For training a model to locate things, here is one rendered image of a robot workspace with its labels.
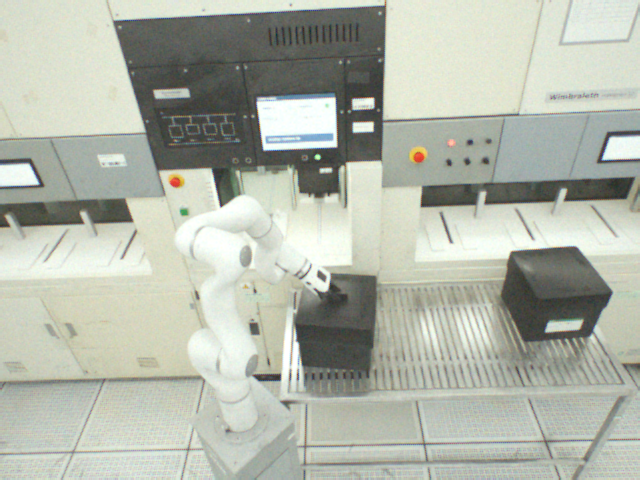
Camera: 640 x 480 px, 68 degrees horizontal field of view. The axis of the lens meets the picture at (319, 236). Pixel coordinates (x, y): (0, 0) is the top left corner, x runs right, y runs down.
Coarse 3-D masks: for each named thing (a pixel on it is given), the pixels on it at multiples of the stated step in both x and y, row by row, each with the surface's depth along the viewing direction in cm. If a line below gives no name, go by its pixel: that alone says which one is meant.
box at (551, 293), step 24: (528, 264) 189; (552, 264) 188; (576, 264) 187; (504, 288) 205; (528, 288) 181; (552, 288) 177; (576, 288) 177; (600, 288) 176; (528, 312) 184; (552, 312) 179; (576, 312) 180; (600, 312) 181; (528, 336) 187; (552, 336) 188; (576, 336) 189
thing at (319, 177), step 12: (300, 168) 244; (312, 168) 244; (324, 168) 244; (336, 168) 244; (300, 180) 248; (312, 180) 248; (324, 180) 248; (336, 180) 248; (300, 192) 253; (312, 192) 253
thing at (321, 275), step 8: (312, 264) 173; (312, 272) 171; (320, 272) 174; (328, 272) 178; (304, 280) 170; (312, 280) 169; (320, 280) 172; (328, 280) 175; (312, 288) 171; (320, 288) 170
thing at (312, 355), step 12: (300, 348) 179; (312, 348) 178; (324, 348) 177; (336, 348) 176; (348, 348) 175; (360, 348) 174; (300, 360) 185; (312, 360) 183; (324, 360) 182; (336, 360) 181; (348, 360) 180; (360, 360) 179
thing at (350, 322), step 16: (304, 288) 184; (352, 288) 183; (368, 288) 183; (304, 304) 178; (320, 304) 177; (336, 304) 177; (352, 304) 176; (368, 304) 176; (304, 320) 171; (320, 320) 171; (336, 320) 170; (352, 320) 170; (368, 320) 170; (304, 336) 174; (320, 336) 172; (336, 336) 171; (352, 336) 170; (368, 336) 169
